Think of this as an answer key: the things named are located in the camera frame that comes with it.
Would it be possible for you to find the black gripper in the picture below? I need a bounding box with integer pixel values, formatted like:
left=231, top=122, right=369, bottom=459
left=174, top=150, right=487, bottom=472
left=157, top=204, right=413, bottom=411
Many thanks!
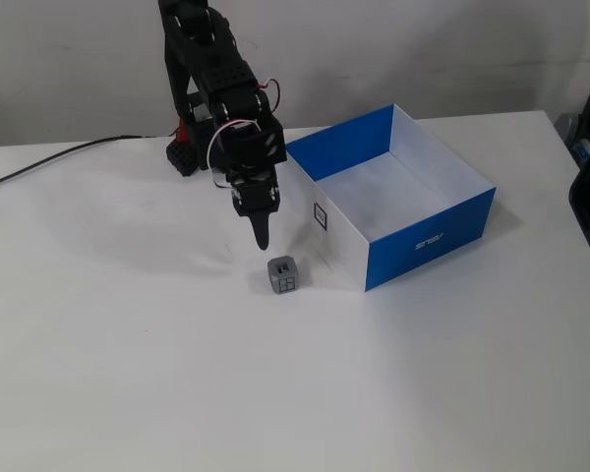
left=228, top=167, right=281, bottom=253

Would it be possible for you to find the small gray block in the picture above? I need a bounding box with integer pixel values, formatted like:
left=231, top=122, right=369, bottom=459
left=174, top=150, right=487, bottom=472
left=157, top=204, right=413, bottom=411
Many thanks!
left=266, top=255, right=300, bottom=298

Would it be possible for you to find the blue and white cardboard box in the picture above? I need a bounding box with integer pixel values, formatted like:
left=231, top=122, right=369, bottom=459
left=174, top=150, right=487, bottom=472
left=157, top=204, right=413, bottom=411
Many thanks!
left=280, top=103, right=498, bottom=293

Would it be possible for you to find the thin light servo wire loop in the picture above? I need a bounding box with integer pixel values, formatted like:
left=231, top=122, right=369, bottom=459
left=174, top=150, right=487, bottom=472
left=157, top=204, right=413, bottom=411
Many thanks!
left=206, top=119, right=263, bottom=191

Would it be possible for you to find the red servo wire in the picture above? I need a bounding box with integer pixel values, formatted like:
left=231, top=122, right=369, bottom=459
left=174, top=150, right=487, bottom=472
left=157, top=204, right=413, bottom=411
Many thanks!
left=257, top=78, right=284, bottom=117

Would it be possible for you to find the black power cable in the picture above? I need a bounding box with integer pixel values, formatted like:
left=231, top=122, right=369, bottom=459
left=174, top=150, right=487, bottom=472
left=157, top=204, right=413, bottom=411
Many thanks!
left=0, top=133, right=178, bottom=195

